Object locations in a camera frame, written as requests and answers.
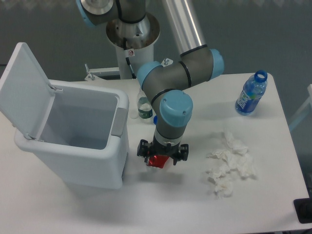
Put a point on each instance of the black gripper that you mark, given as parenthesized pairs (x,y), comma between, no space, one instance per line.
(176,152)

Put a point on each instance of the crushed red can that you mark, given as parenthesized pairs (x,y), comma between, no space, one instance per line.
(157,162)

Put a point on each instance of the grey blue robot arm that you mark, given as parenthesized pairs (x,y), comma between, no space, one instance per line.
(165,86)

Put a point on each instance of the clear plastic bottle green label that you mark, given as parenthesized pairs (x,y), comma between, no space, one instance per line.
(145,111)

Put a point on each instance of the crumpled white tissue pile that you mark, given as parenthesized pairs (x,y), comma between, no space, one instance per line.
(234,157)

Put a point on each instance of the white trash bin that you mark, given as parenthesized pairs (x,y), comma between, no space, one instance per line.
(85,139)

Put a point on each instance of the blue plastic bottle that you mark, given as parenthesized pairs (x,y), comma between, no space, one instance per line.
(253,90)

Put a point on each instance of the white trash bin lid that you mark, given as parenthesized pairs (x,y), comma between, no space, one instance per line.
(26,94)

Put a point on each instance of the black device at edge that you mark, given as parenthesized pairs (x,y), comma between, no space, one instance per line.
(303,208)

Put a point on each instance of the white chair frame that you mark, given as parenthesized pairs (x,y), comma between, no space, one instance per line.
(302,112)

